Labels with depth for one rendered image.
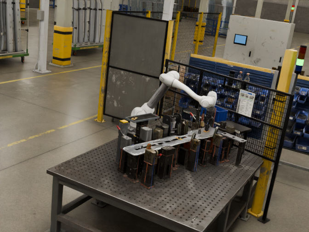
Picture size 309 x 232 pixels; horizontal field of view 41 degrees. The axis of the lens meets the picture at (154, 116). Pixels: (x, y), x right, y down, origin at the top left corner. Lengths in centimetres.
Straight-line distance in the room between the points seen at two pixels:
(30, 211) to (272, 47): 795
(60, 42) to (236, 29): 482
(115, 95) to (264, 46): 503
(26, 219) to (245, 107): 274
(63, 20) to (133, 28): 510
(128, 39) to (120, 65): 48
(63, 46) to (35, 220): 787
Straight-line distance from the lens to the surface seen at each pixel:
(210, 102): 436
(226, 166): 461
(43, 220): 461
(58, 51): 1199
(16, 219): 465
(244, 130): 486
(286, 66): 472
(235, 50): 1133
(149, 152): 373
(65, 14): 1185
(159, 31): 674
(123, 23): 710
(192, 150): 425
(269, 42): 1108
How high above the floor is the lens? 247
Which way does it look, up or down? 17 degrees down
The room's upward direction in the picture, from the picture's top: 7 degrees clockwise
